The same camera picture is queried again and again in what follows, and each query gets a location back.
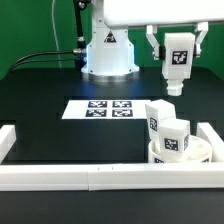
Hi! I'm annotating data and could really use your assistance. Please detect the white marker sheet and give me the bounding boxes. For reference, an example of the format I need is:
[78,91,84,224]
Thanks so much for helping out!
[62,100,149,119]

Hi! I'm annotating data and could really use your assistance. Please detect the black cable pair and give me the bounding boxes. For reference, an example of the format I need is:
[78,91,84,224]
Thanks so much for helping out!
[9,49,84,72]

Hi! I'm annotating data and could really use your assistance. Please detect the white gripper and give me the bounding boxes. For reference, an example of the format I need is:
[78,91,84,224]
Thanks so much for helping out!
[103,0,224,60]

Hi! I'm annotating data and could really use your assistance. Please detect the white right fence rail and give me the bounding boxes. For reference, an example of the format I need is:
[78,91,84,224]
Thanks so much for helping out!
[196,122,224,162]

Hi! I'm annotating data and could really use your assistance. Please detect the grey thin cable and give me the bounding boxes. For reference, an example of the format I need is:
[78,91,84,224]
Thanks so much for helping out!
[50,0,63,69]

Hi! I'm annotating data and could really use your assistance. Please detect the white front fence rail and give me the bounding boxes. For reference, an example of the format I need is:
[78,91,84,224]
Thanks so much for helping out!
[0,163,224,191]

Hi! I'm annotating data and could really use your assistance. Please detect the white fence rail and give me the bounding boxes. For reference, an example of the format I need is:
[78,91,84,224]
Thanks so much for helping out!
[196,122,224,162]
[0,163,224,191]
[0,125,16,164]

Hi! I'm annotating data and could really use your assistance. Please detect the black camera stand pole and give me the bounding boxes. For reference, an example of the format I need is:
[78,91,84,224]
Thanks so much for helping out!
[72,0,90,70]

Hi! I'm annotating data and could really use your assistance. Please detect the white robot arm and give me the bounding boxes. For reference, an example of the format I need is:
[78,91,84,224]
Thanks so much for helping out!
[82,0,224,83]

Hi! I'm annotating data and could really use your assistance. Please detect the white round stool seat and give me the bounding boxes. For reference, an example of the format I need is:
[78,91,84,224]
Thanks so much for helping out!
[148,135,213,163]

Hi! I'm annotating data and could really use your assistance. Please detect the white left fence rail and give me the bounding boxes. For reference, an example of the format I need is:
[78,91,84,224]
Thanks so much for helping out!
[0,125,16,164]

